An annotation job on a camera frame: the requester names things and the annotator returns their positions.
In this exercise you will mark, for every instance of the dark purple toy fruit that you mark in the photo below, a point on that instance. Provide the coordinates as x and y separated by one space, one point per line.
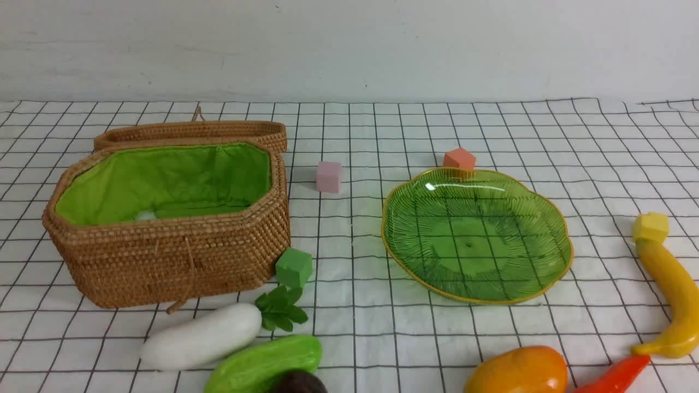
299 381

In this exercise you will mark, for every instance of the yellow toy banana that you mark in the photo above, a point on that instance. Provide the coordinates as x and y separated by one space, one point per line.
680 338

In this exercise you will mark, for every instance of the orange toy mango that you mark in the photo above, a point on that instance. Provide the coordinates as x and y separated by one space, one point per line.
524 369

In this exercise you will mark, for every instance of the green foam cube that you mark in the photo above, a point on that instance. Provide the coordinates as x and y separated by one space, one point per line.
294 268

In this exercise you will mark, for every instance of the woven rattan basket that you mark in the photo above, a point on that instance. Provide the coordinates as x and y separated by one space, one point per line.
166 221

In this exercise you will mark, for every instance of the pink foam cube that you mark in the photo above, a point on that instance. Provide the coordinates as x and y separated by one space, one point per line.
328 177

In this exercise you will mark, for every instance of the orange foam cube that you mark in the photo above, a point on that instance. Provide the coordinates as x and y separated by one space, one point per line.
459 158

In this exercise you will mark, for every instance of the orange toy carrot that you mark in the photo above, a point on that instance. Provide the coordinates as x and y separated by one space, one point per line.
619 377

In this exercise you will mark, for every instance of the white toy radish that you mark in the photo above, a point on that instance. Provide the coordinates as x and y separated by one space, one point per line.
224 331

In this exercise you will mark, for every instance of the green glass leaf plate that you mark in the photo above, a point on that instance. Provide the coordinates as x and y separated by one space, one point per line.
476 236

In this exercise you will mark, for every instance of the green toy cucumber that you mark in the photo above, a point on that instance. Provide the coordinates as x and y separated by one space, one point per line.
260 367

